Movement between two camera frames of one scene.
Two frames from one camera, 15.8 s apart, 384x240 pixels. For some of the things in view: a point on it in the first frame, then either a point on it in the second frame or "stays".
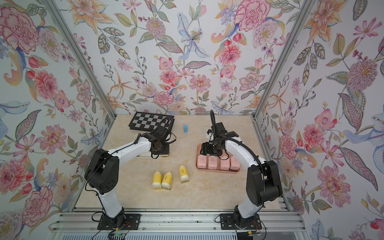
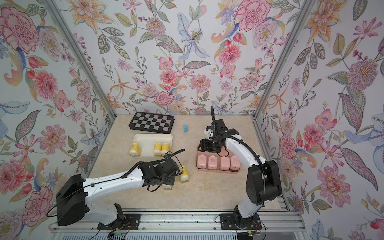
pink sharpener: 225,164 stays
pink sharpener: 212,162 stays
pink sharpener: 202,161 stays
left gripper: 167,150 → 172,180
